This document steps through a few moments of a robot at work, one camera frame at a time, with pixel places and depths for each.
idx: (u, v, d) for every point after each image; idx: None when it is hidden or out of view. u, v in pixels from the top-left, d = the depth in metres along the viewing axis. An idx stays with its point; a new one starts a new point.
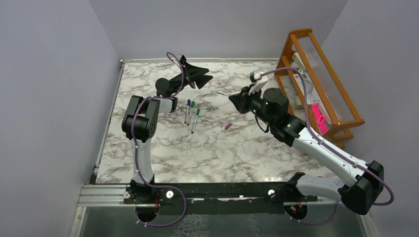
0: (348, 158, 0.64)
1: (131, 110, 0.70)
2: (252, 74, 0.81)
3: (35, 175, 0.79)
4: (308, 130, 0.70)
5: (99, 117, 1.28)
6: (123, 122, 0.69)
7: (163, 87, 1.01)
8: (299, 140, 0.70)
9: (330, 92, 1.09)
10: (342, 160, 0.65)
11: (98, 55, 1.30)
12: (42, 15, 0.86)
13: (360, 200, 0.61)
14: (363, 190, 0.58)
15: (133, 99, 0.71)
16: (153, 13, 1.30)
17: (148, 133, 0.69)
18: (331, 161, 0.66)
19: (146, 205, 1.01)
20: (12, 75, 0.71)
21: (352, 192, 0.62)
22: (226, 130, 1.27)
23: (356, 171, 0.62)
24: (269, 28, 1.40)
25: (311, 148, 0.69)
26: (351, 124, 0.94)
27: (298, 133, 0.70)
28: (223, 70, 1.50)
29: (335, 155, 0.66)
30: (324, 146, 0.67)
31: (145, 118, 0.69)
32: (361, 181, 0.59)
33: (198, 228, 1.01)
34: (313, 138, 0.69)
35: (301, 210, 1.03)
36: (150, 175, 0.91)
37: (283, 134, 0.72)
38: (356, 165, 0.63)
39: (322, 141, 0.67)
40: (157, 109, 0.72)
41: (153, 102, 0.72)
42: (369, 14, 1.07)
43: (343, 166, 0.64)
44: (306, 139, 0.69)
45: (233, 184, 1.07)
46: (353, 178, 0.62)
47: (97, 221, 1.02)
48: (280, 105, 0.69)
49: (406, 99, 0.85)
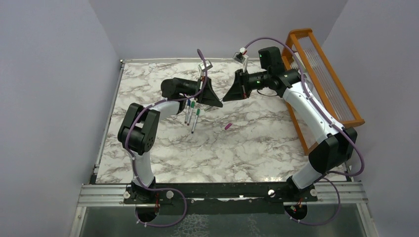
0: (328, 118, 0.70)
1: (128, 121, 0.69)
2: (237, 53, 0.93)
3: (34, 176, 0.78)
4: (301, 85, 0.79)
5: (99, 117, 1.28)
6: (119, 132, 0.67)
7: (169, 90, 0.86)
8: (289, 92, 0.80)
9: (330, 92, 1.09)
10: (321, 119, 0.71)
11: (98, 56, 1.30)
12: (43, 16, 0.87)
13: (324, 155, 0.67)
14: (328, 146, 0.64)
15: (131, 109, 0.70)
16: (153, 13, 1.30)
17: (144, 146, 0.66)
18: (311, 116, 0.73)
19: (146, 205, 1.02)
20: (12, 75, 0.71)
21: (319, 146, 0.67)
22: (226, 130, 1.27)
23: (330, 129, 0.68)
24: (269, 28, 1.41)
25: (297, 101, 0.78)
26: (351, 124, 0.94)
27: (291, 85, 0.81)
28: (223, 70, 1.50)
29: (316, 113, 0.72)
30: (310, 101, 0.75)
31: (142, 131, 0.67)
32: (331, 138, 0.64)
33: (198, 228, 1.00)
34: (303, 92, 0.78)
35: (301, 210, 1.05)
36: (149, 179, 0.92)
37: (278, 83, 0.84)
38: (332, 124, 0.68)
39: (310, 98, 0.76)
40: (156, 122, 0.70)
41: (153, 113, 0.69)
42: (368, 14, 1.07)
43: (320, 123, 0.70)
44: (295, 93, 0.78)
45: (233, 183, 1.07)
46: (324, 135, 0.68)
47: (97, 222, 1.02)
48: (271, 53, 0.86)
49: (405, 98, 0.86)
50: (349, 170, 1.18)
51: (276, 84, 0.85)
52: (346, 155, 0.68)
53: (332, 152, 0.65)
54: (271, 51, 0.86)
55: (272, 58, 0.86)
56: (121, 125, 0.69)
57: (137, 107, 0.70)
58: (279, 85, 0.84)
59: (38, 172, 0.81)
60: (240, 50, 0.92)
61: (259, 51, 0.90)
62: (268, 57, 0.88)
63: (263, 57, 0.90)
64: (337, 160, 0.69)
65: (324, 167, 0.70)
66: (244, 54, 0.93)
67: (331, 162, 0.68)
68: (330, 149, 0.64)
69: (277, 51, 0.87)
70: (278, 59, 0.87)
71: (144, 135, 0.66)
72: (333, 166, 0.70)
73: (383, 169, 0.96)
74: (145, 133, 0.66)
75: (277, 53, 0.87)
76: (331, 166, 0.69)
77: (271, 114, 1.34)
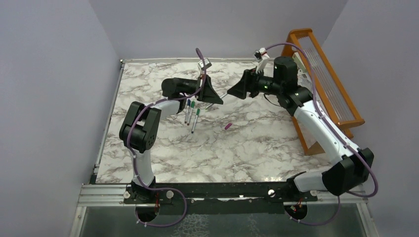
0: (342, 138, 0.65)
1: (130, 119, 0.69)
2: (257, 52, 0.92)
3: (35, 176, 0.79)
4: (313, 103, 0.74)
5: (99, 117, 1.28)
6: (121, 130, 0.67)
7: (169, 90, 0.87)
8: (301, 110, 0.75)
9: (330, 92, 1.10)
10: (335, 138, 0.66)
11: (98, 56, 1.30)
12: (43, 16, 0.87)
13: (339, 177, 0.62)
14: (344, 169, 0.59)
15: (133, 107, 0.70)
16: (153, 13, 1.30)
17: (145, 144, 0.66)
18: (324, 137, 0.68)
19: (146, 205, 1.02)
20: (12, 75, 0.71)
21: (334, 169, 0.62)
22: (226, 130, 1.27)
23: (345, 151, 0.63)
24: (269, 28, 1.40)
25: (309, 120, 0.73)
26: (351, 124, 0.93)
27: (302, 103, 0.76)
28: (223, 70, 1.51)
29: (329, 132, 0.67)
30: (322, 121, 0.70)
31: (143, 129, 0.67)
32: (347, 161, 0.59)
33: (198, 228, 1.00)
34: (315, 111, 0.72)
35: (301, 210, 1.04)
36: (149, 179, 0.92)
37: (289, 100, 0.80)
38: (347, 145, 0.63)
39: (322, 117, 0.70)
40: (157, 120, 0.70)
41: (154, 111, 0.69)
42: (369, 14, 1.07)
43: (334, 143, 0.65)
44: (307, 111, 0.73)
45: (233, 183, 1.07)
46: (339, 156, 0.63)
47: (97, 221, 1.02)
48: (287, 68, 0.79)
49: (405, 99, 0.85)
50: None
51: (287, 102, 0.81)
52: (362, 178, 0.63)
53: (347, 175, 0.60)
54: (288, 65, 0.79)
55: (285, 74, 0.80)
56: (123, 123, 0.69)
57: (139, 106, 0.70)
58: (291, 103, 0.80)
59: (39, 172, 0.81)
60: (259, 50, 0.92)
61: (274, 62, 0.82)
62: (282, 70, 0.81)
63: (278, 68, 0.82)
64: (352, 183, 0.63)
65: (338, 189, 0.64)
66: (263, 55, 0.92)
67: (347, 185, 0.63)
68: (345, 172, 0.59)
69: (294, 65, 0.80)
70: (294, 75, 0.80)
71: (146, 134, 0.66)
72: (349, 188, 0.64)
73: (384, 170, 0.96)
74: (147, 131, 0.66)
75: (294, 68, 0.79)
76: (346, 189, 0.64)
77: (271, 114, 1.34)
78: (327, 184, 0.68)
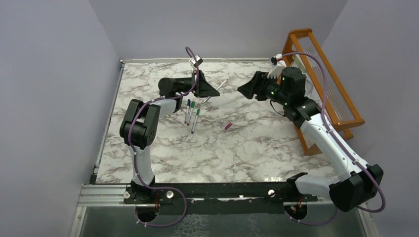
0: (351, 153, 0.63)
1: (130, 116, 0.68)
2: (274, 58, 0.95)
3: (35, 175, 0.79)
4: (321, 117, 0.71)
5: (99, 117, 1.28)
6: (121, 127, 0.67)
7: (166, 89, 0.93)
8: (308, 124, 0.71)
9: (331, 92, 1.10)
10: (343, 154, 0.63)
11: (98, 56, 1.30)
12: (43, 16, 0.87)
13: (347, 194, 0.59)
14: (353, 186, 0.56)
15: (132, 104, 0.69)
16: (153, 13, 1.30)
17: (146, 140, 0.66)
18: (332, 152, 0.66)
19: (146, 205, 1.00)
20: (12, 75, 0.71)
21: (342, 185, 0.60)
22: (226, 130, 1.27)
23: (354, 167, 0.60)
24: (269, 28, 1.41)
25: (317, 134, 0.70)
26: (352, 124, 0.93)
27: (309, 116, 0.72)
28: (223, 70, 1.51)
29: (338, 147, 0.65)
30: (330, 136, 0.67)
31: (143, 125, 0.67)
32: (356, 178, 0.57)
33: (198, 228, 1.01)
34: (323, 125, 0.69)
35: (301, 210, 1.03)
36: (149, 177, 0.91)
37: (296, 113, 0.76)
38: (356, 162, 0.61)
39: (330, 131, 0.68)
40: (157, 116, 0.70)
41: (153, 107, 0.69)
42: (369, 14, 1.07)
43: (343, 159, 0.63)
44: (315, 125, 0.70)
45: (233, 183, 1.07)
46: (348, 173, 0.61)
47: (97, 221, 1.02)
48: (296, 81, 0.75)
49: (405, 99, 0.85)
50: None
51: (294, 115, 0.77)
52: (372, 195, 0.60)
53: (356, 193, 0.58)
54: (297, 78, 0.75)
55: (293, 85, 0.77)
56: (123, 120, 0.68)
57: (138, 103, 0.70)
58: (297, 116, 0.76)
59: (39, 172, 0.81)
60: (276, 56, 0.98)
61: (283, 73, 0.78)
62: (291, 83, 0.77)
63: (286, 81, 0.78)
64: (360, 200, 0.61)
65: (346, 207, 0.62)
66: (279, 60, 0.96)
67: (355, 202, 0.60)
68: (355, 190, 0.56)
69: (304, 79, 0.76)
70: (302, 88, 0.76)
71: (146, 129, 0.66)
72: (357, 204, 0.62)
73: (384, 170, 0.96)
74: (147, 127, 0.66)
75: (304, 81, 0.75)
76: (354, 205, 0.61)
77: (271, 114, 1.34)
78: (334, 199, 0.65)
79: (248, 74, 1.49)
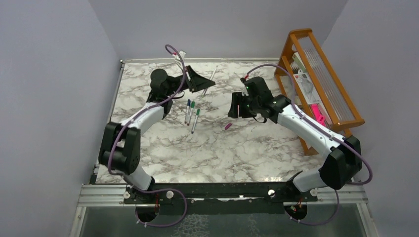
0: (325, 132, 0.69)
1: (107, 143, 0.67)
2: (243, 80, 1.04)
3: (35, 175, 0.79)
4: (292, 107, 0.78)
5: (99, 117, 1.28)
6: (101, 156, 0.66)
7: (158, 78, 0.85)
8: (282, 116, 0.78)
9: (330, 92, 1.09)
10: (319, 134, 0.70)
11: (98, 56, 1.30)
12: (42, 16, 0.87)
13: (335, 171, 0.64)
14: (336, 159, 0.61)
15: (107, 131, 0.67)
16: (152, 12, 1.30)
17: (126, 168, 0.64)
18: (310, 135, 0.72)
19: (146, 205, 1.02)
20: (12, 75, 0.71)
21: (328, 164, 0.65)
22: (226, 130, 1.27)
23: (332, 142, 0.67)
24: (269, 29, 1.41)
25: (293, 123, 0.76)
26: (351, 124, 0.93)
27: (281, 109, 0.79)
28: (223, 70, 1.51)
29: (313, 129, 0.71)
30: (305, 121, 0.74)
31: (122, 152, 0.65)
32: (338, 152, 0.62)
33: (198, 228, 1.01)
34: (296, 113, 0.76)
35: (301, 210, 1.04)
36: (148, 183, 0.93)
37: (270, 110, 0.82)
38: (332, 138, 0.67)
39: (303, 117, 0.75)
40: (137, 140, 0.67)
41: (133, 131, 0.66)
42: (368, 14, 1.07)
43: (320, 138, 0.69)
44: (288, 115, 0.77)
45: (233, 183, 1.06)
46: (328, 149, 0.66)
47: (97, 221, 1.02)
48: (256, 84, 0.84)
49: (404, 99, 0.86)
50: None
51: (269, 112, 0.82)
52: (357, 166, 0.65)
53: (341, 167, 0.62)
54: (256, 82, 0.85)
55: (257, 88, 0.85)
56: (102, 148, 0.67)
57: (115, 128, 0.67)
58: (272, 112, 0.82)
59: (39, 172, 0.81)
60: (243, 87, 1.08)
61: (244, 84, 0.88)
62: (254, 88, 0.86)
63: (249, 89, 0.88)
64: (350, 174, 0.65)
65: (339, 184, 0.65)
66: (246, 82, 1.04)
67: (346, 177, 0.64)
68: (339, 163, 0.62)
69: (262, 81, 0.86)
70: (265, 88, 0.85)
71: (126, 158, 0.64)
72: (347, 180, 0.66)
73: (384, 169, 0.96)
74: (128, 154, 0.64)
75: (263, 83, 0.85)
76: (346, 180, 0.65)
77: None
78: (327, 182, 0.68)
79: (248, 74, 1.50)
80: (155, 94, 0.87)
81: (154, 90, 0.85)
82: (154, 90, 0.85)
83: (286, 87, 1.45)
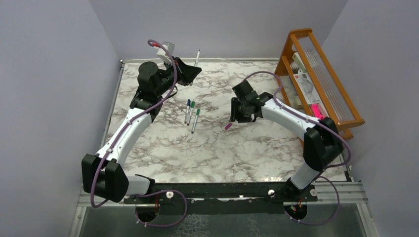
0: (302, 116, 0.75)
1: (89, 178, 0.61)
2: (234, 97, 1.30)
3: (35, 175, 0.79)
4: (273, 100, 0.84)
5: (99, 117, 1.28)
6: (86, 188, 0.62)
7: (148, 71, 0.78)
8: (265, 108, 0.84)
9: (330, 92, 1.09)
10: (297, 119, 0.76)
11: (98, 56, 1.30)
12: (42, 16, 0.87)
13: (314, 151, 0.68)
14: (311, 138, 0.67)
15: (85, 168, 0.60)
16: (153, 13, 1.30)
17: (113, 197, 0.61)
18: (289, 121, 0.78)
19: (146, 205, 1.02)
20: (12, 75, 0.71)
21: (307, 145, 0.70)
22: (226, 130, 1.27)
23: (308, 124, 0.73)
24: (269, 29, 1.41)
25: (274, 113, 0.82)
26: (352, 124, 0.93)
27: (264, 102, 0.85)
28: (223, 70, 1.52)
29: (291, 116, 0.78)
30: (284, 110, 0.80)
31: (105, 185, 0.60)
32: (313, 131, 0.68)
33: (198, 228, 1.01)
34: (275, 104, 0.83)
35: (301, 210, 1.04)
36: (146, 187, 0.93)
37: (254, 106, 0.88)
38: (308, 120, 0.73)
39: (282, 106, 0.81)
40: (120, 173, 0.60)
41: (112, 167, 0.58)
42: (368, 14, 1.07)
43: (298, 123, 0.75)
44: (270, 107, 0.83)
45: (233, 183, 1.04)
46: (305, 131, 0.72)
47: (97, 221, 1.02)
48: (241, 86, 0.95)
49: (404, 99, 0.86)
50: (349, 170, 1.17)
51: (253, 108, 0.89)
52: (337, 145, 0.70)
53: (318, 145, 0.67)
54: (241, 84, 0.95)
55: (244, 91, 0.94)
56: (84, 182, 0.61)
57: (93, 162, 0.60)
58: (256, 107, 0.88)
59: (39, 172, 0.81)
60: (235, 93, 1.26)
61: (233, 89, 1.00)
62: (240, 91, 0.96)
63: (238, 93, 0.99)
64: (330, 153, 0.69)
65: (321, 165, 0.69)
66: None
67: (326, 156, 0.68)
68: (315, 142, 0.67)
69: (246, 83, 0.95)
70: (249, 89, 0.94)
71: (109, 192, 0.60)
72: (328, 160, 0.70)
73: (384, 170, 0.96)
74: (112, 189, 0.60)
75: (247, 84, 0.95)
76: (327, 160, 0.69)
77: None
78: (312, 166, 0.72)
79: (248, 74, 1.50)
80: (144, 89, 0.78)
81: (143, 83, 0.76)
82: (143, 84, 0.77)
83: (286, 87, 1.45)
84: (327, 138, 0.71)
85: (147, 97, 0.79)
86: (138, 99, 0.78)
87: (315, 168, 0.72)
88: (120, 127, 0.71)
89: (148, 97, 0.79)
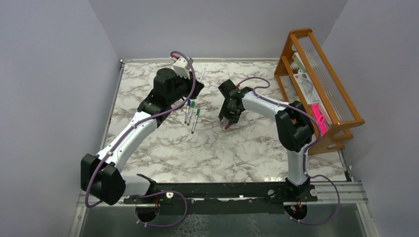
0: (273, 102, 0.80)
1: (86, 177, 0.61)
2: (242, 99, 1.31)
3: (35, 175, 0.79)
4: (251, 93, 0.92)
5: (99, 117, 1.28)
6: (83, 187, 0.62)
7: (165, 75, 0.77)
8: (244, 99, 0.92)
9: (330, 92, 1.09)
10: (270, 104, 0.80)
11: (98, 56, 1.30)
12: (42, 17, 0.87)
13: (286, 132, 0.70)
14: (281, 118, 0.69)
15: (83, 167, 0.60)
16: (152, 13, 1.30)
17: (108, 198, 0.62)
18: (265, 108, 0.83)
19: (146, 205, 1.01)
20: (12, 76, 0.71)
21: (279, 127, 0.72)
22: (226, 130, 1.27)
23: (279, 108, 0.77)
24: (269, 29, 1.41)
25: (252, 102, 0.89)
26: (351, 124, 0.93)
27: (243, 95, 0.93)
28: (223, 70, 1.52)
29: (265, 102, 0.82)
30: (260, 98, 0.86)
31: (101, 186, 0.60)
32: (283, 112, 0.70)
33: (198, 228, 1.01)
34: (253, 95, 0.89)
35: (301, 210, 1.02)
36: (146, 187, 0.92)
37: (236, 99, 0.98)
38: (279, 104, 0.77)
39: (258, 95, 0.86)
40: (116, 176, 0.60)
41: (109, 170, 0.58)
42: (368, 15, 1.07)
43: (271, 108, 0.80)
44: (247, 98, 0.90)
45: (233, 183, 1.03)
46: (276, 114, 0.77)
47: (97, 221, 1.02)
48: (225, 85, 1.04)
49: (404, 100, 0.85)
50: (349, 170, 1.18)
51: (236, 101, 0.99)
52: (308, 126, 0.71)
53: (289, 125, 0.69)
54: (224, 83, 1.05)
55: (227, 87, 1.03)
56: (81, 180, 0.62)
57: (92, 162, 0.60)
58: (238, 101, 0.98)
59: (39, 173, 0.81)
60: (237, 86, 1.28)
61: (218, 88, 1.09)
62: (224, 89, 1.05)
63: (222, 91, 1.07)
64: (302, 133, 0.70)
65: (294, 144, 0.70)
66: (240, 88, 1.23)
67: (298, 136, 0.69)
68: (284, 121, 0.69)
69: (229, 82, 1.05)
70: (231, 86, 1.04)
71: (104, 194, 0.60)
72: (302, 140, 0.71)
73: (384, 170, 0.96)
74: (106, 191, 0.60)
75: (229, 82, 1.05)
76: (300, 140, 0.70)
77: None
78: (287, 147, 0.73)
79: (248, 74, 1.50)
80: (155, 94, 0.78)
81: (156, 87, 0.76)
82: (156, 86, 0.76)
83: (286, 87, 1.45)
84: (298, 120, 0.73)
85: (157, 101, 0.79)
86: (147, 103, 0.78)
87: (291, 148, 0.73)
88: (124, 129, 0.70)
89: (159, 102, 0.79)
